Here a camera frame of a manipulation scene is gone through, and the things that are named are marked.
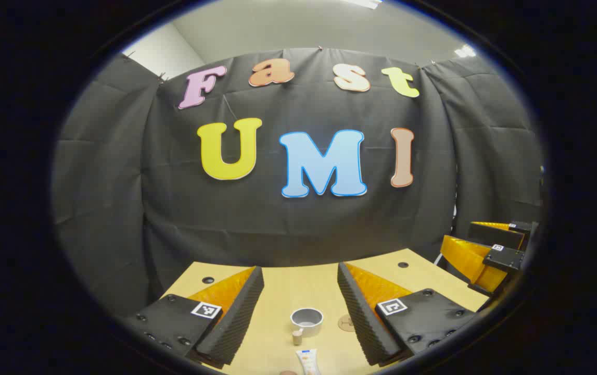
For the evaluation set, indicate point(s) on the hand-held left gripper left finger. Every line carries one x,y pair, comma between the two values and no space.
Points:
241,312

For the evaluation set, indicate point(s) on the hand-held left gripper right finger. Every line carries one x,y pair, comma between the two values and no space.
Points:
358,312

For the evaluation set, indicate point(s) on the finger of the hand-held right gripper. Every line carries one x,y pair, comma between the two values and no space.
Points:
504,259
496,234

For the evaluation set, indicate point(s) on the round wooden coaster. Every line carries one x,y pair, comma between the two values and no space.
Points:
346,324

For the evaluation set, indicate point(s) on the white cup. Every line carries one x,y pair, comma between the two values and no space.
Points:
307,325

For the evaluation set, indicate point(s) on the white toothpaste tube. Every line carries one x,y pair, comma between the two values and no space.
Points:
308,362

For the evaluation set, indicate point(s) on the wooden desktop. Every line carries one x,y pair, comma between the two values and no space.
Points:
298,286

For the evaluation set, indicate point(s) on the black backdrop cloth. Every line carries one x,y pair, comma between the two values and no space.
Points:
256,219

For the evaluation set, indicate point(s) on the ceiling light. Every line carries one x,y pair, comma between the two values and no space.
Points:
363,3
465,51

